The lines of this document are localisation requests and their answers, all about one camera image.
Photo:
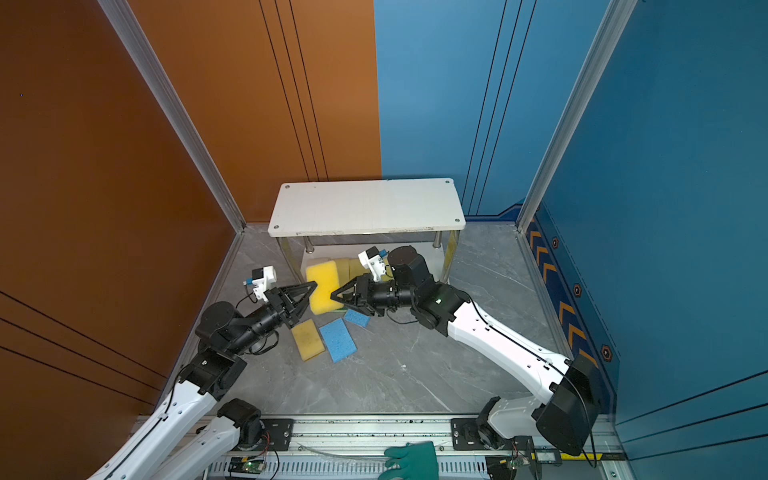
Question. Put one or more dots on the white two-tier shelf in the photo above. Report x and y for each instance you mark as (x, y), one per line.
(320, 221)

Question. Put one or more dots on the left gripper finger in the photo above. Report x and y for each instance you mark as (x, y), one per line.
(292, 294)
(295, 311)

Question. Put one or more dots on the blue sponge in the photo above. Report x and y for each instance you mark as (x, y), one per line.
(356, 318)
(338, 340)

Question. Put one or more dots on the yellow foam sponge front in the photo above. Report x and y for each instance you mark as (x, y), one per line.
(343, 270)

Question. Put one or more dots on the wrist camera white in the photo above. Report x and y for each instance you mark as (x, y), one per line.
(372, 259)
(262, 279)

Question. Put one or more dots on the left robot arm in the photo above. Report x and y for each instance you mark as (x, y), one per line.
(191, 428)

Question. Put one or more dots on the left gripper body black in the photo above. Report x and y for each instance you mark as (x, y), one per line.
(276, 309)

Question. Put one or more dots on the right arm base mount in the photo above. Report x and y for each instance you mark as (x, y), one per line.
(473, 434)

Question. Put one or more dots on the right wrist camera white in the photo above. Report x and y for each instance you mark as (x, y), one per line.
(372, 259)

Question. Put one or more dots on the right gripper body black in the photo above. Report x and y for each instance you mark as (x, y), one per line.
(388, 295)

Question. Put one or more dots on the green rubber glove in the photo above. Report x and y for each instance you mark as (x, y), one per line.
(416, 461)

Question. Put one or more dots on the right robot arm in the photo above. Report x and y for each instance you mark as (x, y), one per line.
(565, 396)

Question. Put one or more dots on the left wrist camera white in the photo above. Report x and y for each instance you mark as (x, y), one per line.
(262, 279)

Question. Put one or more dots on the small circuit board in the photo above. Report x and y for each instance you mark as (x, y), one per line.
(505, 468)
(246, 465)

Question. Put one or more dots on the yellow foam sponge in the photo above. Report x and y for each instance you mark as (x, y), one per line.
(308, 340)
(343, 270)
(355, 268)

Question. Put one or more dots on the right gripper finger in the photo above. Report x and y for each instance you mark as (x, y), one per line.
(352, 291)
(359, 304)

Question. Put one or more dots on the small circuit board left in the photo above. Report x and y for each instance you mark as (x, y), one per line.
(246, 465)

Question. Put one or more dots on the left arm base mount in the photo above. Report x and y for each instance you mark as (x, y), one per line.
(276, 434)

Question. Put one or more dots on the small circuit board right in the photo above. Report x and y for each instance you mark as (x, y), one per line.
(505, 468)

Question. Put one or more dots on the thick yellow sponge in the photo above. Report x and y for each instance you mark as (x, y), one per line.
(326, 276)

